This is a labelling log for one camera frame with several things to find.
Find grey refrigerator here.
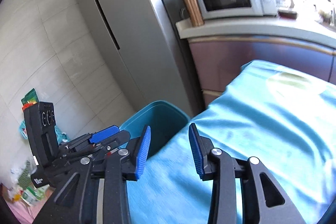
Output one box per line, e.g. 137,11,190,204
77,0,200,116

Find copper thermos tumbler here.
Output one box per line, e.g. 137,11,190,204
183,0,204,27

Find teal plastic trash bin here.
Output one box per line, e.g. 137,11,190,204
120,100,190,157

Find dark red bowl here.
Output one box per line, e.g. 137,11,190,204
278,10,298,20

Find dark lower cabinets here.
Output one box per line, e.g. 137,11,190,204
188,36,335,105

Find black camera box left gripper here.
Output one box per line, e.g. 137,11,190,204
23,102,59,167

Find blue floral tablecloth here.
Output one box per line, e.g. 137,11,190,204
127,60,335,223

